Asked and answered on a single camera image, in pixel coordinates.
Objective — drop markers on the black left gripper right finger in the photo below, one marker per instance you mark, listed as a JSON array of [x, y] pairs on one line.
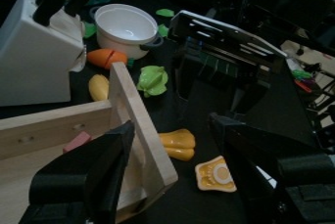
[[278, 175]]

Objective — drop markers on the green toy lettuce leaf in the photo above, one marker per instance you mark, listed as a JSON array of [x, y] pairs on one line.
[[153, 79]]

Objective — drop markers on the green and red background clutter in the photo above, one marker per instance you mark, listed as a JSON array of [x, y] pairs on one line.
[[301, 78]]

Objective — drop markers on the yellow toy lemon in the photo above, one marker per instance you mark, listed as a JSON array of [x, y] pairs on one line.
[[98, 87]]

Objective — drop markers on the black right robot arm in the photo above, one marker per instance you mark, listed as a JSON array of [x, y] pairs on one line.
[[269, 3]]

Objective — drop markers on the pink toy block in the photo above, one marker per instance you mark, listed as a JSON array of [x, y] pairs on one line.
[[77, 142]]

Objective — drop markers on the small green toy leaf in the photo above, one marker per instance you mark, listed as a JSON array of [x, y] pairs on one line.
[[162, 30], [165, 12], [88, 29]]

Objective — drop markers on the white knife block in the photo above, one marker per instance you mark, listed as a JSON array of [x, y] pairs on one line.
[[29, 61]]

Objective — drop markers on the black rack with white rim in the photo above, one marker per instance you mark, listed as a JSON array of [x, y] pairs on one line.
[[222, 52]]

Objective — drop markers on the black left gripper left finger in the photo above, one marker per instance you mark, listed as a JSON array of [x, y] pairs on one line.
[[73, 182]]

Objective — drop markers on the orange toy carrot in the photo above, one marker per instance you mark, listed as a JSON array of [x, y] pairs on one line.
[[104, 57]]

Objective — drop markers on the yellow toy squash half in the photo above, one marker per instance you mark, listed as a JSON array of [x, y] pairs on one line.
[[178, 143]]

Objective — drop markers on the light wooden crate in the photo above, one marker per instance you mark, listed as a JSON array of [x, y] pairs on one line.
[[130, 110]]

